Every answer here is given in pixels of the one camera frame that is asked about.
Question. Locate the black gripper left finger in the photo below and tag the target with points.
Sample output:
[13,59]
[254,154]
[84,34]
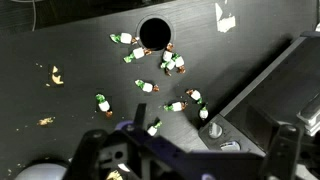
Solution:
[90,150]

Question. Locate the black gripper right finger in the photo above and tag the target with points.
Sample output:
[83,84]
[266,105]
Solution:
[283,150]

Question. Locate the small yellow residue scrap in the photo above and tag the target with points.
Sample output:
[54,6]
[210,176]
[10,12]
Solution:
[45,121]

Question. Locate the crescent yellow residue scrap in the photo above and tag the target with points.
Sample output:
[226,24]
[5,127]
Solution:
[57,80]

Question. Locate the small tan block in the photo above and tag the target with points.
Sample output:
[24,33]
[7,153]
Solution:
[226,24]

